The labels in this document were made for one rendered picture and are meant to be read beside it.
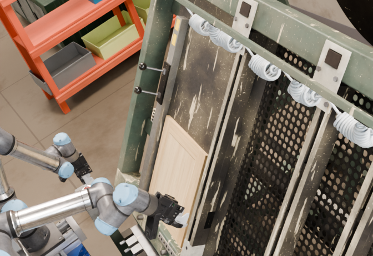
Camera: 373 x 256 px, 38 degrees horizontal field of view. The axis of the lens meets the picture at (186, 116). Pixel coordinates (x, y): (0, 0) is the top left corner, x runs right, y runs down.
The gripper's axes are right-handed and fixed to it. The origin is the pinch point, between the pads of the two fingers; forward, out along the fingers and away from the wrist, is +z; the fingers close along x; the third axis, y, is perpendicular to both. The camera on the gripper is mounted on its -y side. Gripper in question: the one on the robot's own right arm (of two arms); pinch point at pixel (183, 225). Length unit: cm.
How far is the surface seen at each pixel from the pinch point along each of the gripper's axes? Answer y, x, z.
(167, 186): -1, 47, 30
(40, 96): -47, 361, 124
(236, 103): 48.5, 8.6, -4.6
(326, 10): 170, 188, 214
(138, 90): 29, 70, 1
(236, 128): 40.5, 8.9, 3.5
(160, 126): 20, 64, 19
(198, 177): 13.7, 25.3, 20.0
